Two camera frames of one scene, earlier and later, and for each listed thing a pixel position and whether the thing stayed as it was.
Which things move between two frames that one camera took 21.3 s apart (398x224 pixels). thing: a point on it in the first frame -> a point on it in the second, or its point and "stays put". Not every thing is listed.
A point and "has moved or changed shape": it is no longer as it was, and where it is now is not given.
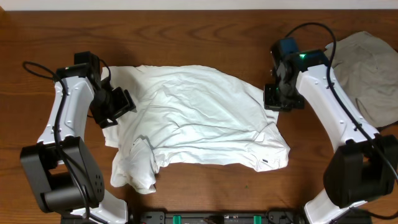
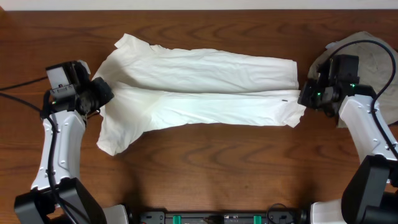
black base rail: (216, 217) stays put
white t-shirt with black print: (190, 115) has moved or changed shape
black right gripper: (270, 102) -> (305, 98)
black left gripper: (119, 106) -> (104, 92)
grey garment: (367, 66) stays put
